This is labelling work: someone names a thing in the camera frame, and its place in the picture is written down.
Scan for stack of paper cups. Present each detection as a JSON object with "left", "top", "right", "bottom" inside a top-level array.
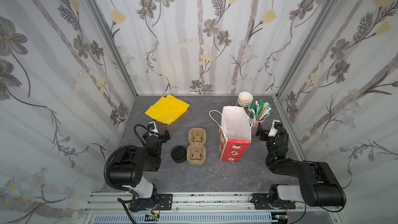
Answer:
[{"left": 236, "top": 92, "right": 254, "bottom": 113}]

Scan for green white wrapped straws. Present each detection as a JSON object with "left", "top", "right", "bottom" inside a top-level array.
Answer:
[{"left": 248, "top": 100, "right": 273, "bottom": 121}]

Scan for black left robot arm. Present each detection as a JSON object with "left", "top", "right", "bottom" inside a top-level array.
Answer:
[{"left": 104, "top": 121, "right": 173, "bottom": 214}]

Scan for pink straw holder cup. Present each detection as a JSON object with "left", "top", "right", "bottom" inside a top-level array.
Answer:
[{"left": 249, "top": 118, "right": 265, "bottom": 135}]

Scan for red white paper bag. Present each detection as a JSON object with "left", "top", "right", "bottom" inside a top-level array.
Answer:
[{"left": 209, "top": 106, "right": 252, "bottom": 162}]

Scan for brown pulp cup carrier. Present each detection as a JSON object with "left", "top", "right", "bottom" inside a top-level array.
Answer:
[{"left": 187, "top": 128, "right": 207, "bottom": 165}]

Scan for stack of black lids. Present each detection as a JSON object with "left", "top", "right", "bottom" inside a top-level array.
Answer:
[{"left": 171, "top": 145, "right": 187, "bottom": 163}]

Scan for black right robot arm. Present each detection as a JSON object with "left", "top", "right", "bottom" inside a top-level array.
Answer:
[{"left": 252, "top": 128, "right": 347, "bottom": 209}]

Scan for yellow napkin stack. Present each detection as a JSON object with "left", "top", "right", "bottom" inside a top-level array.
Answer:
[{"left": 145, "top": 94, "right": 190, "bottom": 124}]

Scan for aluminium mounting rail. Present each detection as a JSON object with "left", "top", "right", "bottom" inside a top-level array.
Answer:
[{"left": 84, "top": 192, "right": 347, "bottom": 224}]

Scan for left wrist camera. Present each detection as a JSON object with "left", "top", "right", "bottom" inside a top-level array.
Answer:
[{"left": 147, "top": 121, "right": 158, "bottom": 135}]

